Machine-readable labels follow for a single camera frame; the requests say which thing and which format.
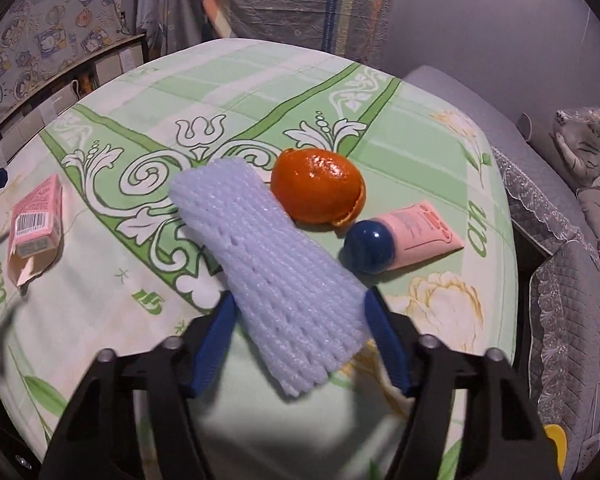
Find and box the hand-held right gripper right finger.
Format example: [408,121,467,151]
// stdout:
[362,289,563,480]

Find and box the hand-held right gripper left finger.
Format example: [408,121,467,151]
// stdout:
[40,292,238,480]

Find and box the pink cardboard box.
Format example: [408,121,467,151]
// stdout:
[7,174,63,287]

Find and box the white foam fruit net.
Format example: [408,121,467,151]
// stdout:
[169,156,368,401]

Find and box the pink tube with blue cap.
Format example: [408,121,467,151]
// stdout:
[342,201,465,275]

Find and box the yellow rimmed round bin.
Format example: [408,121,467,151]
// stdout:
[544,424,568,476]

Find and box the cartoon printed cloth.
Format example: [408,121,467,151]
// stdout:
[0,0,131,126]

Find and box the grey quilted sofa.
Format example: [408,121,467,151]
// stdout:
[402,65,600,480]

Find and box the grey draped cloth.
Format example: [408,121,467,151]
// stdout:
[130,0,206,56]

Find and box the green floral tablecloth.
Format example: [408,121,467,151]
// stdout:
[0,39,518,480]

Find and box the grey pillow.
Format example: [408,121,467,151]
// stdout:
[517,112,576,181]

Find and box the wrapped tiger plush toy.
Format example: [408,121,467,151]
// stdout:
[552,106,600,191]

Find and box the striped printed sheet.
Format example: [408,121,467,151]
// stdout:
[180,0,401,66]

